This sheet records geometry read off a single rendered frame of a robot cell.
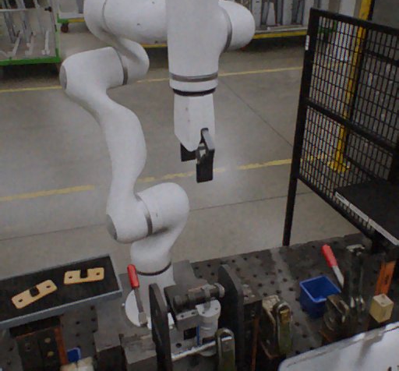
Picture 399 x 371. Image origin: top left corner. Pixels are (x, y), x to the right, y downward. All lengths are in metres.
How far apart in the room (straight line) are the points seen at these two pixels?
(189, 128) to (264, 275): 1.05
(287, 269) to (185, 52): 1.19
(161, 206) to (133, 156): 0.15
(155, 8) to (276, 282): 1.14
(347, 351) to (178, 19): 0.81
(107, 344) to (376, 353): 0.60
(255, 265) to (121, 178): 0.81
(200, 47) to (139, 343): 0.62
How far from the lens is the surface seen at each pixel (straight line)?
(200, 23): 0.71
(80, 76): 1.08
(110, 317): 1.43
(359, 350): 1.14
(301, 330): 1.55
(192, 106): 0.73
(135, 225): 1.12
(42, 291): 1.03
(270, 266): 1.75
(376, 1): 3.56
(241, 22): 0.76
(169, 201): 1.15
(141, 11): 0.84
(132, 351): 0.99
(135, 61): 1.12
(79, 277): 1.04
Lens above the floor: 1.84
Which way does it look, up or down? 29 degrees down
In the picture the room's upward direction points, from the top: straight up
